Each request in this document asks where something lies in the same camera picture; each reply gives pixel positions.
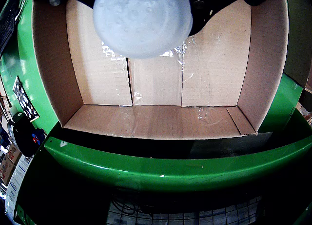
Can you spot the black handheld barcode scanner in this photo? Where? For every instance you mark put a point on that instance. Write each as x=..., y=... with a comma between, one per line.
x=23, y=137

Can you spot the stacked cardboard boxes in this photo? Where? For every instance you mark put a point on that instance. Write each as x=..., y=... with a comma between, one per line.
x=8, y=161

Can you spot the black white patterned card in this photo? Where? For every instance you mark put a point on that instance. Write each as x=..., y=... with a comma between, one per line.
x=25, y=100

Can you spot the translucent bottle with blue label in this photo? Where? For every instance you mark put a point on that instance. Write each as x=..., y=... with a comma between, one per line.
x=141, y=22

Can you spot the shallow cardboard tray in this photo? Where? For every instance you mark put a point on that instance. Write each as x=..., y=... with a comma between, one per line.
x=219, y=76

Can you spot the red and blue object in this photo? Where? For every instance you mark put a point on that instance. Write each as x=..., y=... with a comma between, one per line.
x=36, y=137

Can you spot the black keyboard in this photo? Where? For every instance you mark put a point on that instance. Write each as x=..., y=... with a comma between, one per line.
x=8, y=27

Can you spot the white printed paper sheet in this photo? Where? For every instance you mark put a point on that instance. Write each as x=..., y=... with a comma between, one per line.
x=17, y=181

